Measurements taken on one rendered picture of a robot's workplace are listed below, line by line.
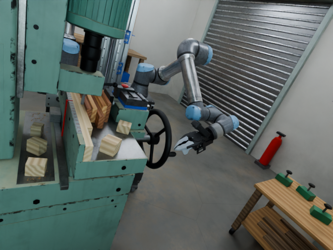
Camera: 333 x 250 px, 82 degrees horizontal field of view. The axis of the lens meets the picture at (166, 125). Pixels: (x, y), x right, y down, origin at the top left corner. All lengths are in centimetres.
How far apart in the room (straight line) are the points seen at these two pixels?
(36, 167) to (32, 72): 25
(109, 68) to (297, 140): 277
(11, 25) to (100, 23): 19
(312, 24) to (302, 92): 92
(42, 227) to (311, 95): 324
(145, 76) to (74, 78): 79
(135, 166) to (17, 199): 31
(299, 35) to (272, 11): 64
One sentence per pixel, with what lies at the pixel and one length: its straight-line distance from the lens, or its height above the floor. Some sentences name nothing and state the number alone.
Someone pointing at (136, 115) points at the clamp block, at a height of 94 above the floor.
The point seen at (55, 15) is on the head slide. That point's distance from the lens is 60.
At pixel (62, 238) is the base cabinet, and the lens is 83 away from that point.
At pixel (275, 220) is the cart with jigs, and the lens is 211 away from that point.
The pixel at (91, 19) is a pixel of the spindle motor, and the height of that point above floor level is 123.
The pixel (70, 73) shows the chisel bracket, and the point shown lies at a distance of 66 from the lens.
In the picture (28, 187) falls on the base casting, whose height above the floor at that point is 79.
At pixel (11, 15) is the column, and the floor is 118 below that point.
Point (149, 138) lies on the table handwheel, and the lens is 90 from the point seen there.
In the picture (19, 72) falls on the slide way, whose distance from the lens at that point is 63.
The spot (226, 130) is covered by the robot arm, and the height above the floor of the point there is 96.
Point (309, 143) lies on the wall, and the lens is 333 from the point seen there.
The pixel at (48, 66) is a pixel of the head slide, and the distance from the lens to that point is 62.
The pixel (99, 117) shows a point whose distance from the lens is 68.
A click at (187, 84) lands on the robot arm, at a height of 108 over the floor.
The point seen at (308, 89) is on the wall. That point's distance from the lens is 337.
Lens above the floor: 124
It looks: 22 degrees down
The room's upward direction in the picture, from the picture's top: 20 degrees clockwise
